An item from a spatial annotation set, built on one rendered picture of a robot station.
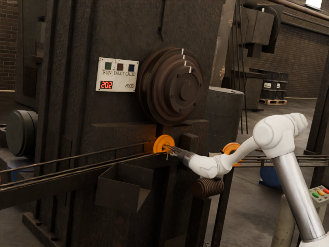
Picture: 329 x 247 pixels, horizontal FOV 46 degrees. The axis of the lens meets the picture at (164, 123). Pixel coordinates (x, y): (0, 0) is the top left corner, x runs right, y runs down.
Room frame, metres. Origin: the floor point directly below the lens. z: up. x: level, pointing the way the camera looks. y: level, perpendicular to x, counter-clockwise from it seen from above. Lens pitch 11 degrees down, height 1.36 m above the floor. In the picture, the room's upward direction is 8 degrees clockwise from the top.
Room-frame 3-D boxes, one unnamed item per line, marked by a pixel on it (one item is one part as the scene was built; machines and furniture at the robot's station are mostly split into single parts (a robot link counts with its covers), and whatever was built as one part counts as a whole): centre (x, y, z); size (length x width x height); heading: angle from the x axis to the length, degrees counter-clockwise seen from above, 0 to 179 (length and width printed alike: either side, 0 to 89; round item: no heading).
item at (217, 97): (5.21, -0.72, 0.45); 0.59 x 0.59 x 0.89
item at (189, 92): (2.27, -0.09, 1.11); 0.28 x 0.06 x 0.28; 134
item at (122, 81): (2.18, 0.30, 1.15); 0.26 x 0.02 x 0.18; 134
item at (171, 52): (2.34, -0.02, 1.11); 0.47 x 0.06 x 0.47; 134
